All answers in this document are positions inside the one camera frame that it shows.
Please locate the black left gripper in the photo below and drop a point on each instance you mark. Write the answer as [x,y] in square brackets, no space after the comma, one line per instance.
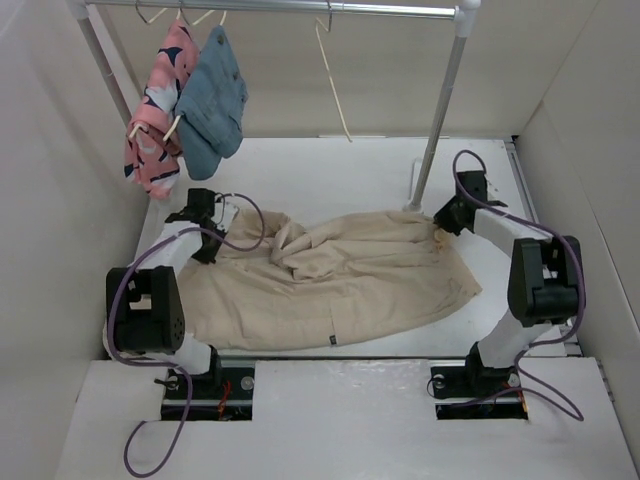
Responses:
[206,256]

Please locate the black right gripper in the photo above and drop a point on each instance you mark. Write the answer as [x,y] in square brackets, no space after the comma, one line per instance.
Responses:
[442,216]

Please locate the beige trousers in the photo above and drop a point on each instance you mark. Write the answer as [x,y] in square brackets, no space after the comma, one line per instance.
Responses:
[277,285]

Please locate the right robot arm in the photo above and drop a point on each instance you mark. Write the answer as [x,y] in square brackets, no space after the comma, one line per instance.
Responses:
[543,288]

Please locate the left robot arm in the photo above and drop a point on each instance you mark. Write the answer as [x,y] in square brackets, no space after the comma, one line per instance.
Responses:
[145,316]

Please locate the wooden hanger with denim shorts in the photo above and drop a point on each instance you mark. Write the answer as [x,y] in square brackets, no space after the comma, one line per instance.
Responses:
[179,113]

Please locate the pink patterned shorts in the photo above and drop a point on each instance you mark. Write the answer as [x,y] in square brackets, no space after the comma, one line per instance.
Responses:
[148,161]

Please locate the blue denim shorts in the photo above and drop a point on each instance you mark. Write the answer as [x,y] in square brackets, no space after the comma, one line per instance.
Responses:
[215,96]

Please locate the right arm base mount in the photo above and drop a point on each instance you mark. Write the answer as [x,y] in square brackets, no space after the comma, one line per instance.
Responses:
[460,396]

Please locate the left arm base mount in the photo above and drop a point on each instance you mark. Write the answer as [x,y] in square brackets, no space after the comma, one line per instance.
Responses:
[226,398]

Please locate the metal clothes rack frame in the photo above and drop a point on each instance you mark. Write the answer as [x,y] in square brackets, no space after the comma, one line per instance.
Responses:
[276,44]

